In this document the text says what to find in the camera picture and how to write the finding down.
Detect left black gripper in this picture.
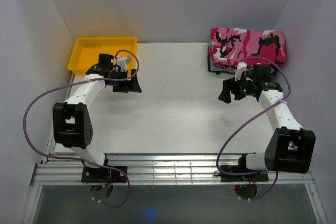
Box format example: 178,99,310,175
108,69,141,93

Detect newspaper print folded trousers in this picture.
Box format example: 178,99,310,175
207,45,282,74

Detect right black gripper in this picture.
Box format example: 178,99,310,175
217,72,256,103

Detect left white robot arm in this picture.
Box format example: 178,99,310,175
53,50,142,182

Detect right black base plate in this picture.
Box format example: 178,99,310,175
219,165,269,183

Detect pink camouflage trousers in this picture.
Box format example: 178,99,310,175
209,27,286,69

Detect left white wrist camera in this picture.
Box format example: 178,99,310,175
116,56,131,72

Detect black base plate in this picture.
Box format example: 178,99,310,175
219,165,269,183
81,166,128,183

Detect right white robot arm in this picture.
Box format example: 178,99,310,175
218,62,316,180

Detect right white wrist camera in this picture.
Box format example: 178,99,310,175
233,61,247,81

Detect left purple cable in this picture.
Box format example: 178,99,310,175
23,49,140,208

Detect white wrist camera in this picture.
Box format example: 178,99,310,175
233,61,247,81
116,56,131,72

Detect aluminium rail frame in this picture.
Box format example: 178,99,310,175
33,69,328,223

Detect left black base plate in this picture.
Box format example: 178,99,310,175
81,166,128,183

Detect yellow plastic tray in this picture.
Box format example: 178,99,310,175
67,37,138,75

